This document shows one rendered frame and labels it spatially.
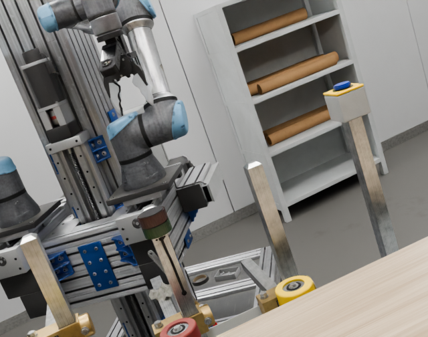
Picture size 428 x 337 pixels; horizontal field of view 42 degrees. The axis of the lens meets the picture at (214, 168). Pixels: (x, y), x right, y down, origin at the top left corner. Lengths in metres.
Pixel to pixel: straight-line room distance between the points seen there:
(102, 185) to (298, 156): 2.60
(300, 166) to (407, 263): 3.30
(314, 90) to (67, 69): 2.73
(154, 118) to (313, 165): 2.81
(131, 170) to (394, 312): 1.06
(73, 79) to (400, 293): 1.38
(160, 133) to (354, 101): 0.72
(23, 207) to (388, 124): 3.46
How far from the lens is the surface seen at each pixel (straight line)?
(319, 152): 4.48
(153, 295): 1.46
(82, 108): 2.03
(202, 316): 1.28
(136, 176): 1.81
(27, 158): 3.85
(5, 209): 2.05
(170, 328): 1.19
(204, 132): 4.06
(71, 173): 2.03
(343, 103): 1.27
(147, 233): 1.15
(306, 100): 4.39
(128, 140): 1.80
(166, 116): 1.78
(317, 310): 1.08
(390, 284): 1.10
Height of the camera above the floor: 1.45
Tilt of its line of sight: 14 degrees down
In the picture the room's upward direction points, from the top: 20 degrees counter-clockwise
